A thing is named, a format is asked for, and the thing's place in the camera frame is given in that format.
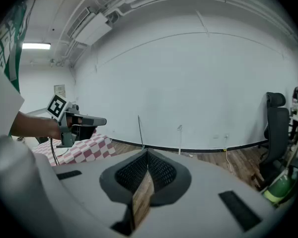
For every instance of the black office chair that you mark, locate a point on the black office chair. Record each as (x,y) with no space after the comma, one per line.
(276,133)

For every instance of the white round plate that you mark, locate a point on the white round plate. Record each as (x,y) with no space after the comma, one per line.
(60,152)

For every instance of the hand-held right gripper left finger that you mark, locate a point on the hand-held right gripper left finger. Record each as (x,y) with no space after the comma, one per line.
(89,195)

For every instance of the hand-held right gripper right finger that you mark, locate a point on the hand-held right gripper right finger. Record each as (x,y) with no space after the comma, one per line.
(201,195)

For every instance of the teal broom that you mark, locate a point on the teal broom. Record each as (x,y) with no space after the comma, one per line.
(140,133)

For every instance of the person's left forearm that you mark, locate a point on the person's left forearm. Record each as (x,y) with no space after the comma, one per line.
(27,125)

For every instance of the green printed t-shirt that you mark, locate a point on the green printed t-shirt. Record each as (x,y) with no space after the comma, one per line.
(22,26)

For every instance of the white ceiling air conditioner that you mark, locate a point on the white ceiling air conditioner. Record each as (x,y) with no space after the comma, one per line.
(94,30)

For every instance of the person's left hand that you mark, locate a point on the person's left hand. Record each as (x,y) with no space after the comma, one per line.
(53,130)

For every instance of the ceiling light panel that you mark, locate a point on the ceiling light panel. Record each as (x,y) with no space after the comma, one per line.
(36,45)

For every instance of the framed wall poster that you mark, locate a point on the framed wall poster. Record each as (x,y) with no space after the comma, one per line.
(59,91)

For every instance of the green bottle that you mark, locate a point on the green bottle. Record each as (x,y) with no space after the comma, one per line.
(280,187)

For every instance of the table with pink checkered cloth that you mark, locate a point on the table with pink checkered cloth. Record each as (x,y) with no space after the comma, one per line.
(89,147)

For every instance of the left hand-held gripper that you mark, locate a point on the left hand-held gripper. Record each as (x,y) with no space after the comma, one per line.
(56,106)

